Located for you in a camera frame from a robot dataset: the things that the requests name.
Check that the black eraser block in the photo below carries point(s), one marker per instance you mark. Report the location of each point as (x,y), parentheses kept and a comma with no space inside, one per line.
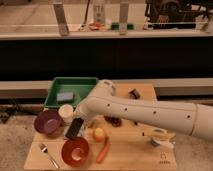
(74,128)

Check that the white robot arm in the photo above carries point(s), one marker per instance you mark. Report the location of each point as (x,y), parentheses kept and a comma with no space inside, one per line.
(187,118)

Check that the purple bowl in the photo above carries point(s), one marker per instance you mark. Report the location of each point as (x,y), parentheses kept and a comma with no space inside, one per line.
(48,121)

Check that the red bowl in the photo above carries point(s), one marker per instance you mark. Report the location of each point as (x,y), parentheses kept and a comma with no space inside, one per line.
(75,152)

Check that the black brush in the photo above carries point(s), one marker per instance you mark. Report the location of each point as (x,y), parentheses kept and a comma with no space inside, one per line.
(134,94)

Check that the brown grape bunch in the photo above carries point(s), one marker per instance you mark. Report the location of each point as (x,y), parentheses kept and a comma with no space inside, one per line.
(116,122)

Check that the blue sponge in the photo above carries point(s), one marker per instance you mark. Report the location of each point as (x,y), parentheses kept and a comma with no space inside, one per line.
(66,96)

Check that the green plastic tray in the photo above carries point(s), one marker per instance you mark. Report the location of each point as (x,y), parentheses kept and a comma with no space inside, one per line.
(80,87)

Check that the yellow apple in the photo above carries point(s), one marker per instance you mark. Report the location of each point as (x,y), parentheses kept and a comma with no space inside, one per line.
(99,134)

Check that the white cup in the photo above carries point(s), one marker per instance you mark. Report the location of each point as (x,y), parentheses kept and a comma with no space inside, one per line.
(66,111)

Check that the wooden board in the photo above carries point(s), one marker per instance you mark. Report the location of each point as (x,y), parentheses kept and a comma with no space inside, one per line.
(130,150)

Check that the orange carrot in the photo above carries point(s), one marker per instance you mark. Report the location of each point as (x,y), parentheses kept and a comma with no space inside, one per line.
(104,151)

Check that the silver fork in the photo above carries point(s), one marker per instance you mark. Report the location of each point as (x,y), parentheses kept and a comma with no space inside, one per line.
(44,150)

